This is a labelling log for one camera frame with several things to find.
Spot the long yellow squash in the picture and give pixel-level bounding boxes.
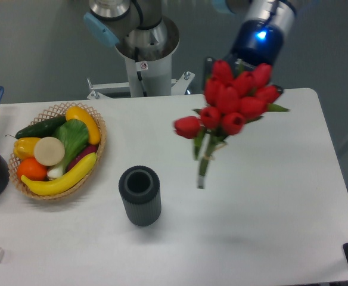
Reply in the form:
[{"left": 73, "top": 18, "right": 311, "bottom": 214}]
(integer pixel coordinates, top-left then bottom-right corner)
[{"left": 21, "top": 153, "right": 97, "bottom": 196}]

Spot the yellow bell pepper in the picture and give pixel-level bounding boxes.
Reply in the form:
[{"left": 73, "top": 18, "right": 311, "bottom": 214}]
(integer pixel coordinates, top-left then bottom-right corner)
[{"left": 13, "top": 137, "right": 41, "bottom": 160}]

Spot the beige round disc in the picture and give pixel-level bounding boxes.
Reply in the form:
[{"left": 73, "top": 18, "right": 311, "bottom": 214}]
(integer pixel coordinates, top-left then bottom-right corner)
[{"left": 33, "top": 137, "right": 65, "bottom": 166}]

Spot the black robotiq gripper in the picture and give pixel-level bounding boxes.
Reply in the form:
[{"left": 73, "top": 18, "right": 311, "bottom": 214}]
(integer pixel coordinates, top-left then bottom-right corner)
[{"left": 203, "top": 1, "right": 298, "bottom": 95}]

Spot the orange fruit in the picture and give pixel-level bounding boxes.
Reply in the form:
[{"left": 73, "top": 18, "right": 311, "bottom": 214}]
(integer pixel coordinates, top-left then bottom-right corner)
[{"left": 17, "top": 158, "right": 47, "bottom": 181}]

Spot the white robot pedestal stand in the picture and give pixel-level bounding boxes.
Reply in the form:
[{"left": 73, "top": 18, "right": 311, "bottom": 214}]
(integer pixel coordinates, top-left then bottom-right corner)
[{"left": 87, "top": 55, "right": 195, "bottom": 100}]

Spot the red tulip bouquet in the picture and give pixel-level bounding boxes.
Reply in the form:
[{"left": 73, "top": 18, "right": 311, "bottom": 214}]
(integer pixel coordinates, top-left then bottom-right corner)
[{"left": 173, "top": 60, "right": 288, "bottom": 189}]

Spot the yellow squash upper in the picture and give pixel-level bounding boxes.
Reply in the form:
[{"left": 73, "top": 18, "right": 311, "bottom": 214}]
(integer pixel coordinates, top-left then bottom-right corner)
[{"left": 66, "top": 106, "right": 101, "bottom": 145}]

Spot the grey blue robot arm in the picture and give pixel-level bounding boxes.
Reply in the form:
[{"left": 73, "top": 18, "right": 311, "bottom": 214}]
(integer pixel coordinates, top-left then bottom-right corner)
[{"left": 83, "top": 1, "right": 303, "bottom": 97}]

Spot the purple eggplant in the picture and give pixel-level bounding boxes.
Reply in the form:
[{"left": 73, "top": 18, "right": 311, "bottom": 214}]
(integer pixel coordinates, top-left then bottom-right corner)
[{"left": 66, "top": 145, "right": 98, "bottom": 172}]

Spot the green bok choy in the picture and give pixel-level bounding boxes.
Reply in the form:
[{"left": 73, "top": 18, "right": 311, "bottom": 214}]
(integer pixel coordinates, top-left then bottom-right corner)
[{"left": 47, "top": 119, "right": 89, "bottom": 180}]

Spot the green cucumber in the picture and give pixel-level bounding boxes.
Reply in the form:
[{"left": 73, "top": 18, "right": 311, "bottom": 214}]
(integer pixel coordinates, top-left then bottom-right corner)
[{"left": 6, "top": 116, "right": 66, "bottom": 139}]

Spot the woven wicker basket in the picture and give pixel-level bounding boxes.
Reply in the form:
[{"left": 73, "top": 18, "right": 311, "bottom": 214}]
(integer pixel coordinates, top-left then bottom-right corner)
[{"left": 8, "top": 102, "right": 107, "bottom": 200}]

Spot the dark grey ribbed vase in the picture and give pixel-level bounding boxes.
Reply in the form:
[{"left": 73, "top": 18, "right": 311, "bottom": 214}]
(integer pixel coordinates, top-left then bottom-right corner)
[{"left": 118, "top": 166, "right": 161, "bottom": 226}]

